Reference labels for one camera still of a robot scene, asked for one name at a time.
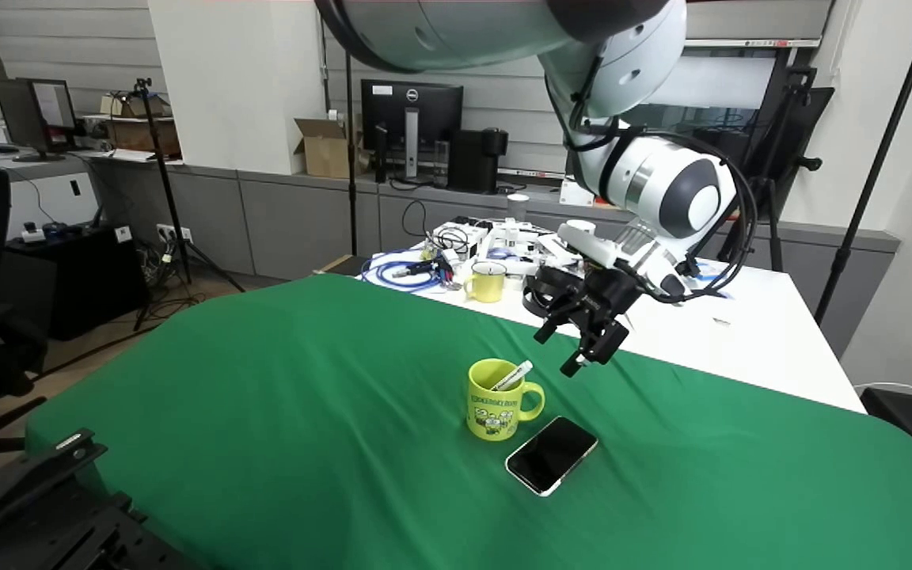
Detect black perforated mounting board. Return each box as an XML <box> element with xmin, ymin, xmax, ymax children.
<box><xmin>0</xmin><ymin>430</ymin><xmax>195</xmax><ymax>570</ymax></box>

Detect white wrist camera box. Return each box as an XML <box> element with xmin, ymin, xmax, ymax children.
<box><xmin>557</xmin><ymin>219</ymin><xmax>687</xmax><ymax>296</ymax></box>

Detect green tablecloth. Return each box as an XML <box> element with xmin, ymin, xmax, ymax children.
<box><xmin>22</xmin><ymin>272</ymin><xmax>912</xmax><ymax>570</ymax></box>

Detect small yellow cup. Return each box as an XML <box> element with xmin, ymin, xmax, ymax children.
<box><xmin>464</xmin><ymin>268</ymin><xmax>505</xmax><ymax>305</ymax></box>

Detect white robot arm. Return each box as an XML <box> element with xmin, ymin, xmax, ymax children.
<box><xmin>314</xmin><ymin>0</ymin><xmax>752</xmax><ymax>372</ymax></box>

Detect black camera tripod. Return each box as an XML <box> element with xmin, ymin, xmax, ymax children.
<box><xmin>128</xmin><ymin>76</ymin><xmax>239</xmax><ymax>331</ymax></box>

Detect black computer monitor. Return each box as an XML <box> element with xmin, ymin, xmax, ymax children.
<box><xmin>360</xmin><ymin>78</ymin><xmax>461</xmax><ymax>181</ymax></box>

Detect black smartphone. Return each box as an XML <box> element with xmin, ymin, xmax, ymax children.
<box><xmin>503</xmin><ymin>418</ymin><xmax>598</xmax><ymax>498</ymax></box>

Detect cardboard box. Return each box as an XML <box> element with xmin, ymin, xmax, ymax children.
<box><xmin>297</xmin><ymin>118</ymin><xmax>348</xmax><ymax>181</ymax></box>

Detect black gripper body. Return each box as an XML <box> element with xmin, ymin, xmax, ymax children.
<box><xmin>523</xmin><ymin>265</ymin><xmax>641</xmax><ymax>331</ymax></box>

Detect yellow mug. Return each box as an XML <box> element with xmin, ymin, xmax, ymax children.
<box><xmin>464</xmin><ymin>356</ymin><xmax>546</xmax><ymax>444</ymax></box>

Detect blue cable coil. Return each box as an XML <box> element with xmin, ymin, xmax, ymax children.
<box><xmin>364</xmin><ymin>250</ymin><xmax>449</xmax><ymax>294</ymax></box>

